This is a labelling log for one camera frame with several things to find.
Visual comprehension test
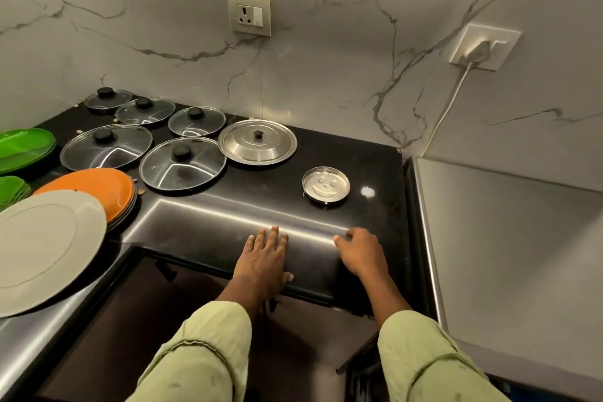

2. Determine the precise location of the person's right hand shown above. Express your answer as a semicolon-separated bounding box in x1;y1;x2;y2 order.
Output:
333;227;390;279

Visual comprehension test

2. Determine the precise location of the person's left hand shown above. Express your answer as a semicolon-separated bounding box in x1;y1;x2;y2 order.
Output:
232;226;294;297

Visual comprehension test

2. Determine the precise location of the person's left forearm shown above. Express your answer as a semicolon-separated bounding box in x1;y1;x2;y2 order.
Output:
126;278;283;402

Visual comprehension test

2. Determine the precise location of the person's right forearm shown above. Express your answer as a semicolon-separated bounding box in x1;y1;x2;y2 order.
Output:
359;269;512;402

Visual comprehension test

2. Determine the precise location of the small steel smiley plate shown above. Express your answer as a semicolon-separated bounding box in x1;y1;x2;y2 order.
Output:
302;166;351;205

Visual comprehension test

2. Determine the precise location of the steel lid black knob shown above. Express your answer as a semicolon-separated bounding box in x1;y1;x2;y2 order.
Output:
218;119;298;166

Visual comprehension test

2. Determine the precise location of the large glass lid black knob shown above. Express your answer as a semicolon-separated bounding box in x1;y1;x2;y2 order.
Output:
139;136;228;192
59;124;154;171

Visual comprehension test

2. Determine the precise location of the small glass lid black knob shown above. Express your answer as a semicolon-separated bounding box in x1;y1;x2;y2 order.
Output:
168;106;227;138
84;86;134;111

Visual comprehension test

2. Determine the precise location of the orange plate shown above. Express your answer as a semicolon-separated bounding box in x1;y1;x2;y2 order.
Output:
33;168;135;224

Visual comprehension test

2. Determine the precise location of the grey steel appliance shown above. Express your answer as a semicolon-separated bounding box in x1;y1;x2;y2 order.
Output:
411;156;603;390

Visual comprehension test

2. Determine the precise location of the medium glass lid black knob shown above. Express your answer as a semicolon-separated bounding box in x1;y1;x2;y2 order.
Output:
114;96;176;126

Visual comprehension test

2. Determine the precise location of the large grey plate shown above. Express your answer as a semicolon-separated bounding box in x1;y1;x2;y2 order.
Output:
0;190;108;319

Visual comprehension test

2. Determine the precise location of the white plug adapter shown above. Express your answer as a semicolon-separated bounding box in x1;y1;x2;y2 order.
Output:
464;39;493;66

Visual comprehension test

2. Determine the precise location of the stack of small green plates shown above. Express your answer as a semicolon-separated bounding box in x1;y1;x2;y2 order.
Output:
0;176;33;214

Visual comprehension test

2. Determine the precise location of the stack of large green plates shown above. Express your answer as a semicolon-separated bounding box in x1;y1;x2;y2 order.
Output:
0;128;57;175

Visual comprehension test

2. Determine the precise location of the white power cable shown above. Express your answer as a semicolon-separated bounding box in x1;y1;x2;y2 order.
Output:
418;62;473;158

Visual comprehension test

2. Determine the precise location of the beige wall socket plate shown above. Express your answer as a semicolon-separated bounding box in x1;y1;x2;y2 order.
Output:
228;0;272;37

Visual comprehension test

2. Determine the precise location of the white wall socket plate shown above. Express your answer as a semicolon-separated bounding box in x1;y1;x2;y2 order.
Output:
448;23;523;72

